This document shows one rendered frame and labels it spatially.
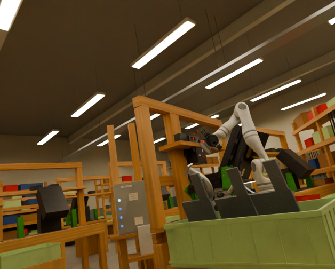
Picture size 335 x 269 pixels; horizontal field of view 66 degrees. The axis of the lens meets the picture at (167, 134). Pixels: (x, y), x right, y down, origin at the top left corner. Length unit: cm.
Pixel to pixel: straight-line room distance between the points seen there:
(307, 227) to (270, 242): 13
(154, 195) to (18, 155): 1023
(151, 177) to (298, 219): 131
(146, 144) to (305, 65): 810
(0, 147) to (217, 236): 1122
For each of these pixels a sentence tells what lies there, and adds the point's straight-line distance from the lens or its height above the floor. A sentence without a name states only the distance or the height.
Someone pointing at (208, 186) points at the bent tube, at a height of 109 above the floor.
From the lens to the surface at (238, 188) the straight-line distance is 106.
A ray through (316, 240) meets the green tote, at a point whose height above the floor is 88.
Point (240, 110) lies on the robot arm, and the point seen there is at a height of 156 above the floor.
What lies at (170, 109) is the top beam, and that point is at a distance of 247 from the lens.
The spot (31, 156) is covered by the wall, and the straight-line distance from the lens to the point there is 1206.
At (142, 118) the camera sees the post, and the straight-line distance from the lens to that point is 212.
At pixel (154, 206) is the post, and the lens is 201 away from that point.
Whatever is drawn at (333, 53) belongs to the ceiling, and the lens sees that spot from 954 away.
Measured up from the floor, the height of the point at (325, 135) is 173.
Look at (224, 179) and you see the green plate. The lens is 238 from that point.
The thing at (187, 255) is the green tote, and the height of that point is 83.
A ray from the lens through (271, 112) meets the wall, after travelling 1210.
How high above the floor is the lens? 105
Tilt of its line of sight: 14 degrees up
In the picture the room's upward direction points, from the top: 9 degrees counter-clockwise
